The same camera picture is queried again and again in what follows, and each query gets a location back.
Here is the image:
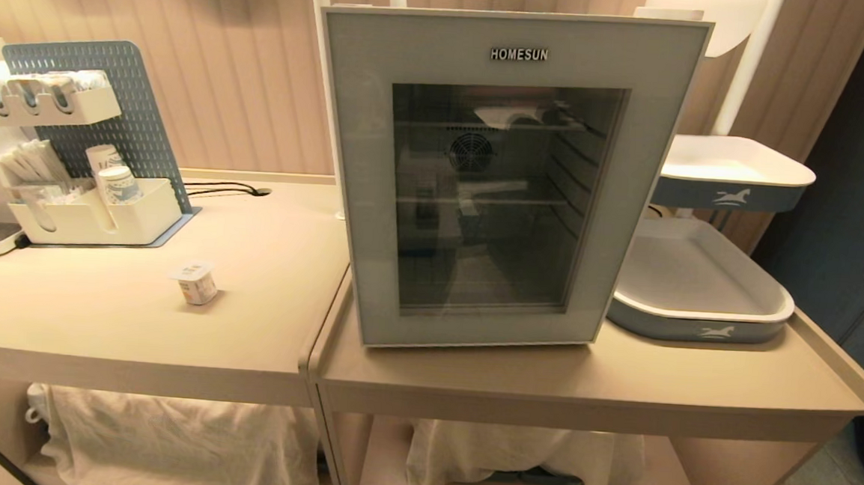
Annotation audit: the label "white glass-door mini fridge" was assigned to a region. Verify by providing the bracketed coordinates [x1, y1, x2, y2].
[302, 0, 715, 367]

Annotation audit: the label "grey mini fridge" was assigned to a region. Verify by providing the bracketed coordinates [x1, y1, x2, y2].
[287, 0, 716, 368]

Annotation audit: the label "small white yogurt cup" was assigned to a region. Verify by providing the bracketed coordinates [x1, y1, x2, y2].
[168, 259, 221, 308]

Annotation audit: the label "white paper cup stack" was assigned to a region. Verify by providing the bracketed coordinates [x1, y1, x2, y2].
[83, 143, 127, 182]

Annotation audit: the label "white cloth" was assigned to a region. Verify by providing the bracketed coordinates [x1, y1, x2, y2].
[19, 382, 329, 485]
[405, 418, 648, 485]

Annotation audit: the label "beige cart table with rim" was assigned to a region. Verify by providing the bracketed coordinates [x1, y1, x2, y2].
[301, 265, 864, 485]

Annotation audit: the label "large white grey tray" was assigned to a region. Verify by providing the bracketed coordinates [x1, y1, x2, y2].
[606, 212, 800, 349]

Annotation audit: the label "raised white grey tray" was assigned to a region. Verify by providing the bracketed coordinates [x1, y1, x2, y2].
[650, 131, 819, 217]

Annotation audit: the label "grey pegboard organizer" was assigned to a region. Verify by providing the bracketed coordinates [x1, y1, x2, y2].
[0, 33, 210, 256]

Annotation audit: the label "white organizer tray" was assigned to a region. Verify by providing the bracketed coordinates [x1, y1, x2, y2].
[4, 168, 186, 254]

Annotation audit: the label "white capsule holder shelf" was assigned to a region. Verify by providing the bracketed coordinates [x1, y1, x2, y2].
[0, 64, 125, 134]

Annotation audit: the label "white sachet packets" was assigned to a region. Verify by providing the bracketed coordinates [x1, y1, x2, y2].
[0, 136, 76, 191]

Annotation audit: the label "black cable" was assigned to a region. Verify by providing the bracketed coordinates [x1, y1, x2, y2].
[182, 179, 273, 203]

